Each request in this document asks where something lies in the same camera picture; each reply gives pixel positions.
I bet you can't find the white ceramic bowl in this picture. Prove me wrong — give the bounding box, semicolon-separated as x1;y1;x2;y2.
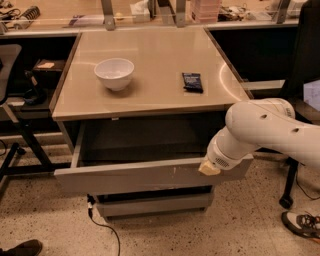
94;58;135;91

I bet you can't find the black box with label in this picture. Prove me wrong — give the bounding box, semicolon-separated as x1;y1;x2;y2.
32;59;66;89

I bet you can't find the grey and black sneaker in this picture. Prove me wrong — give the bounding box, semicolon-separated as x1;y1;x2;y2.
281;211;320;243

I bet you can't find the dark brown shoe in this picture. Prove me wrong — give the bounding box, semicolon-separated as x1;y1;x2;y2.
0;239;43;256

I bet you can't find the dark blue snack packet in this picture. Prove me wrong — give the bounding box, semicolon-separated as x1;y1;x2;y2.
182;73;203;93

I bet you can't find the black office chair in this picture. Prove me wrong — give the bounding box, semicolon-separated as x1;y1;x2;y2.
278;0;320;210

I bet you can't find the white tissue box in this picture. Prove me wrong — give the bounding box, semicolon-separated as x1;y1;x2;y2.
130;0;150;23

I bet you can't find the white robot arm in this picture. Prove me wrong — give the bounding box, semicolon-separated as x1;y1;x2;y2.
199;98;320;175

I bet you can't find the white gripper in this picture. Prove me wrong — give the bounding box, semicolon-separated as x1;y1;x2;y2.
198;134;253;176

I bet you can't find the black power cable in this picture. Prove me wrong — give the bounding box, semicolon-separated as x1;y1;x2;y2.
86;194;121;256

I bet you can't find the grey drawer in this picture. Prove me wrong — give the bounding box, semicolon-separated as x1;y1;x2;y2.
55;120;253;195
96;193;213;217

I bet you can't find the grey bottom drawer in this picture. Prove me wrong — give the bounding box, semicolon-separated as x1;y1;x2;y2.
96;193;213;217

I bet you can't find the grey top drawer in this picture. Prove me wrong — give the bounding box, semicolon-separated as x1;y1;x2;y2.
55;120;253;195

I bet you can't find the pink plastic container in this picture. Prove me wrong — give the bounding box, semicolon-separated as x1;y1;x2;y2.
190;0;221;23

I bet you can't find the grey drawer cabinet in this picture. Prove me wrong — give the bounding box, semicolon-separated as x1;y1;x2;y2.
52;28;247;204

